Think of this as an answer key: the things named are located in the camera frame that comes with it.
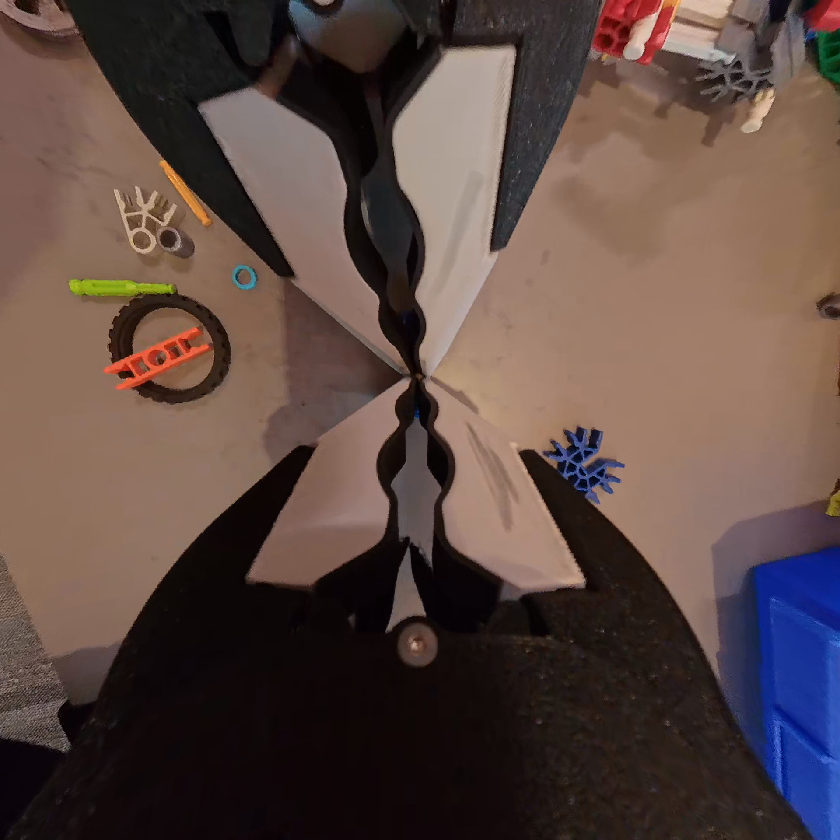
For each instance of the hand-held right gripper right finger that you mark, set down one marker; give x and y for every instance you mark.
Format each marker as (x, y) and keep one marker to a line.
(525, 538)

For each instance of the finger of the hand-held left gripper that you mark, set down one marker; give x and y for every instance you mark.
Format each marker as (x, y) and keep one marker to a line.
(289, 197)
(459, 164)

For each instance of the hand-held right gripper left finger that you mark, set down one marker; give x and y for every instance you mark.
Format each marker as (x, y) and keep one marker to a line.
(328, 512)

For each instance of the large blue snowflake connector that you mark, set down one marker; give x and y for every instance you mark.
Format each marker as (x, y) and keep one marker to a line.
(581, 466)

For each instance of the orange toy rod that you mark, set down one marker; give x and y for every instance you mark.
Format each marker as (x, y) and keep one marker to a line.
(185, 193)

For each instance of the grey tube spacer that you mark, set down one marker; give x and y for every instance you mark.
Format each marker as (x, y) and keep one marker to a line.
(184, 244)

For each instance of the grey toy wheel hub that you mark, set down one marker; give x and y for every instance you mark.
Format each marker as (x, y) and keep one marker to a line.
(39, 16)

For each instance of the white fan-shaped toy connector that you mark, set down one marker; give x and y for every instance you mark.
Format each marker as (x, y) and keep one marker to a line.
(141, 216)

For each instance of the bright green toy rod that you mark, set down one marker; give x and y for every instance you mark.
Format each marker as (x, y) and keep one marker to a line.
(118, 287)

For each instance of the orange-red toy connector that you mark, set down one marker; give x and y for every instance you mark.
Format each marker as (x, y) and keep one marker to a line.
(157, 359)

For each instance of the multicolour construction toy model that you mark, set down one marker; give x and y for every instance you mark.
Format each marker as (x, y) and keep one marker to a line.
(630, 29)

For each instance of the black rubber toy tyre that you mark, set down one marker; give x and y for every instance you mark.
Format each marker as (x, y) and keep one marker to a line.
(121, 354)

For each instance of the blue plastic storage box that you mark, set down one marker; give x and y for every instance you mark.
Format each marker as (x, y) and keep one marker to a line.
(807, 656)

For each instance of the small yellow toy connector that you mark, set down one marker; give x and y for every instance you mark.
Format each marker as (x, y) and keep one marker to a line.
(835, 502)

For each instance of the small grey spacer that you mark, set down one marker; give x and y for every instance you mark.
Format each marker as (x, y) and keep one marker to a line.
(830, 307)

